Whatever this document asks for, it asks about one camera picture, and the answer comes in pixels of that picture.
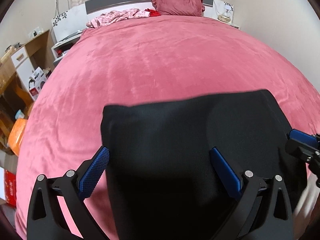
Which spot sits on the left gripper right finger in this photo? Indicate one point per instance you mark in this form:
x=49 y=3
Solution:
x=231 y=180

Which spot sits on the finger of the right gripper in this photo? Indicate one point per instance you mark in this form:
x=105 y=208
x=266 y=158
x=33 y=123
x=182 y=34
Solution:
x=307 y=139

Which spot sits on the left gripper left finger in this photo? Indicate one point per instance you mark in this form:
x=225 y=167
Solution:
x=90 y=171

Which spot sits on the black pants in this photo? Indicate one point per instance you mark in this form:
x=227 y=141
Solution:
x=162 y=183

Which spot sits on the orange plastic stool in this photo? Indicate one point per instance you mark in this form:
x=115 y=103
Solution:
x=16 y=135

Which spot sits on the white appliance box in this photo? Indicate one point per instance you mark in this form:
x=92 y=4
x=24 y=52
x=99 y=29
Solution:
x=36 y=82

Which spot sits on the wooden desk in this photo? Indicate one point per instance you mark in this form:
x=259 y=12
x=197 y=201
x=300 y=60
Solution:
x=13 y=96

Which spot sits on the pink bed blanket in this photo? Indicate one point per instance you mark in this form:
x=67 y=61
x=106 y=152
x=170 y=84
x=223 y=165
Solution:
x=145 y=60

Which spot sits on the white drawer cabinet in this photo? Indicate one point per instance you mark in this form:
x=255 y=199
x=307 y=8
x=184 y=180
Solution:
x=23 y=66

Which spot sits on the white grey nightstand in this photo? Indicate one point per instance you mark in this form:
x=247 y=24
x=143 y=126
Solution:
x=67 y=27

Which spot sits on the pink floral cloth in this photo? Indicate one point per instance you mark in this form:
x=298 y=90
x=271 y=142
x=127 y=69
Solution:
x=114 y=16

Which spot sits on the white right nightstand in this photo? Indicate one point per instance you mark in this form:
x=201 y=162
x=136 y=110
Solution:
x=223 y=12

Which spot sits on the red garment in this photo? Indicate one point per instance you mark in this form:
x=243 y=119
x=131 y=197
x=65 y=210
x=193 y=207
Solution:
x=153 y=12

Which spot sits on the red ruffled pillow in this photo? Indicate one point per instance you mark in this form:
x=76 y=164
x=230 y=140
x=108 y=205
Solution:
x=179 y=7

